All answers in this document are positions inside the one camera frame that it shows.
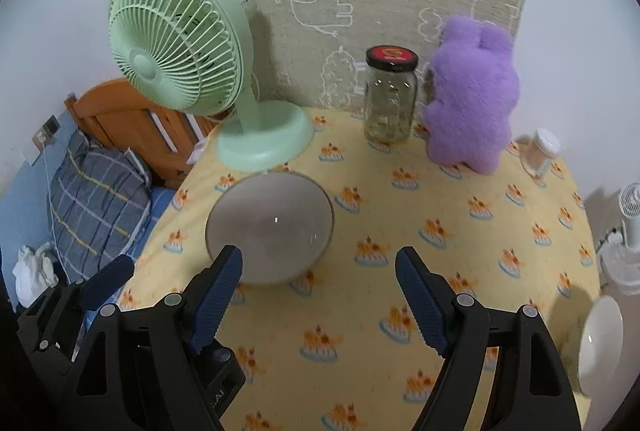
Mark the glass jar with dark lid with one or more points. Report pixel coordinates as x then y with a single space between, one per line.
390 97

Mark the wooden bed headboard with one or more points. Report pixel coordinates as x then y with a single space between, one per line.
120 117

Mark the purple plush toy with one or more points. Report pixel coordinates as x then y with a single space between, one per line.
476 88

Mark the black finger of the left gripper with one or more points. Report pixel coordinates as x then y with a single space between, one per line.
107 278

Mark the green desk fan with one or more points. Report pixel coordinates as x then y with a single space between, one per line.
197 57

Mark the cotton swab container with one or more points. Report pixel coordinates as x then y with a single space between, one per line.
543 148

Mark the grey bowl with dark rim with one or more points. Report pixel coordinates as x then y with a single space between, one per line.
282 222

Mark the wall power socket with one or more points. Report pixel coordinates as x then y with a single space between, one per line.
44 135

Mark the grey plaid pillow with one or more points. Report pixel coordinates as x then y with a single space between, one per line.
99 203

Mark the white cloth pile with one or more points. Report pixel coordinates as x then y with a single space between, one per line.
33 273

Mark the white standing fan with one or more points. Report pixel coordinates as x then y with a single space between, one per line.
619 252

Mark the grey elephant-print wall mat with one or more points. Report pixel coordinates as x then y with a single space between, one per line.
313 52

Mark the yellow cake-print tablecloth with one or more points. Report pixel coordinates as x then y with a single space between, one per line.
339 347

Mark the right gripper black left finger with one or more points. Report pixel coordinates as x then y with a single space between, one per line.
162 368

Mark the white patterned ceramic bowl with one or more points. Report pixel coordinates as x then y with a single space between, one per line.
601 345

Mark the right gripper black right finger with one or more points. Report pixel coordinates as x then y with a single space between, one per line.
530 391

